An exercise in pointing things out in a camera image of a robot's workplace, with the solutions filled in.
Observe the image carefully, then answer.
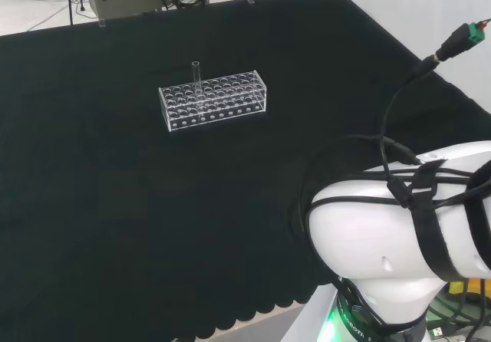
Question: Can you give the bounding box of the clear glass test tube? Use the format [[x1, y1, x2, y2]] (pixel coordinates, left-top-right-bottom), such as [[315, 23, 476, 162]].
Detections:
[[191, 61, 205, 120]]

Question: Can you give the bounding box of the clear acrylic test tube rack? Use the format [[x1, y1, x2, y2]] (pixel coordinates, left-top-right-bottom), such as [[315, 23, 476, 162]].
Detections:
[[158, 69, 268, 133]]

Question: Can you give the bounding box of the black cable with green connector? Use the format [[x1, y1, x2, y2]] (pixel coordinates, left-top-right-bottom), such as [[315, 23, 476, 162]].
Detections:
[[377, 18, 491, 210]]

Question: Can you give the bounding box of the black cable with plug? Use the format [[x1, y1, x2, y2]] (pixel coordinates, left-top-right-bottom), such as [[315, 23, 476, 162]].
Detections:
[[344, 133, 425, 166]]

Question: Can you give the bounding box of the black bench cloth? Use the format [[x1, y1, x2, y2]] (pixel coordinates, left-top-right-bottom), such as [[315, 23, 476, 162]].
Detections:
[[0, 0, 491, 342]]

